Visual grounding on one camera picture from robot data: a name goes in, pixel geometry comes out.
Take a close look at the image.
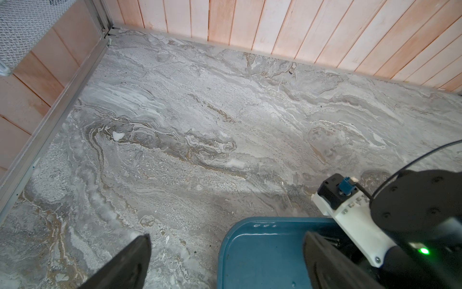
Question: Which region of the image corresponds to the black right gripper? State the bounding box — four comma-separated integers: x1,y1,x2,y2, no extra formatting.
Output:
369,170,462,289

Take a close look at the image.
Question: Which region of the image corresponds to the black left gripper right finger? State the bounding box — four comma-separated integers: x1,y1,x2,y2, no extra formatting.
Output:
303,232,382,289

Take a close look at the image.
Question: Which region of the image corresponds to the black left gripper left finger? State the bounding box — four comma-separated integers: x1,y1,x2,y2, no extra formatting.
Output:
80,234,152,289

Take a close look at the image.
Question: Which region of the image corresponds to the teal plastic storage tray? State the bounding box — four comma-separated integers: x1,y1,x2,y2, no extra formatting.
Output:
217,217,348,289

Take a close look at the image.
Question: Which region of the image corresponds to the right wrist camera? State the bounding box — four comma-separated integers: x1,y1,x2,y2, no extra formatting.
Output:
311,173,396,268

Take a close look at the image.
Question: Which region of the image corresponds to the white wire mesh shelf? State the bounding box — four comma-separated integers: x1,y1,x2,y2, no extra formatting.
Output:
1,0,75,77

